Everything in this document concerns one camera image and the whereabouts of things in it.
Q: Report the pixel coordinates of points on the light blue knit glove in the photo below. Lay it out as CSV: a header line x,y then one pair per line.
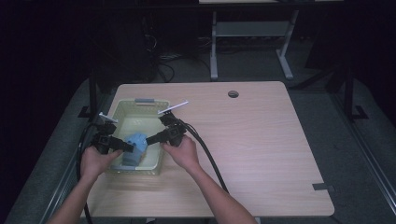
x,y
137,140

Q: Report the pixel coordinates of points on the person's right hand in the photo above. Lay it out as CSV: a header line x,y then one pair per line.
x,y
183,155

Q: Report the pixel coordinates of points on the metal floor rail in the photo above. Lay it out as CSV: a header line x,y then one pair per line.
x,y
367,149

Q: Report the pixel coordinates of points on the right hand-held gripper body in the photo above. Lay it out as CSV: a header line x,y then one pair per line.
x,y
175,132

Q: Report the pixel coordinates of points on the pale yellow plastic basket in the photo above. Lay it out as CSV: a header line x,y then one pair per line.
x,y
134,123

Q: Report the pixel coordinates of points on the black metal stand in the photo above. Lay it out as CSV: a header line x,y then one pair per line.
x,y
348,93
92,93

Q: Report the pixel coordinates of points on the person's left hand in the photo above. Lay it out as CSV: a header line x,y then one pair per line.
x,y
95,163

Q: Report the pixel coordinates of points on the dark tape strip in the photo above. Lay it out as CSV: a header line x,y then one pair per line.
x,y
322,186

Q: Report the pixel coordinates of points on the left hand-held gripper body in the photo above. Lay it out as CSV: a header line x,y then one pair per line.
x,y
102,140

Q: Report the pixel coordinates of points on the grey metal stand frame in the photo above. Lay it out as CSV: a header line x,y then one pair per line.
x,y
252,28

